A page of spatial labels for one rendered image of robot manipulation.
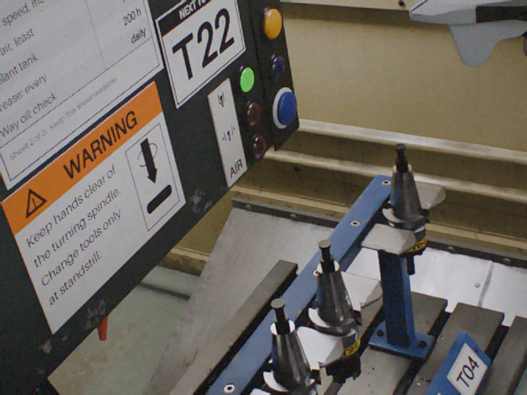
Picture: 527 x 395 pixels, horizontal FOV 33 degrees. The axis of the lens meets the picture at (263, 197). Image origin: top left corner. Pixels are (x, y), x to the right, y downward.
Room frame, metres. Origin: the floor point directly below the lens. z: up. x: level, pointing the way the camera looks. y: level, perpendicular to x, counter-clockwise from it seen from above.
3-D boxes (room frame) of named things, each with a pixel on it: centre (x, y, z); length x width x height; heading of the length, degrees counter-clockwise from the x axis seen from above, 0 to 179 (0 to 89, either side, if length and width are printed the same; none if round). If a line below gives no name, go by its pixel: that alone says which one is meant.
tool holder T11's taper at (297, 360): (0.74, 0.01, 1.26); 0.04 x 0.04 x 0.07
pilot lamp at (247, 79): (0.66, 0.00, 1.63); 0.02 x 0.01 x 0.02; 143
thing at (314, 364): (0.74, 0.01, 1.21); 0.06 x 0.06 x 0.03
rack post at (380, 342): (1.08, -0.18, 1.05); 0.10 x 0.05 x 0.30; 53
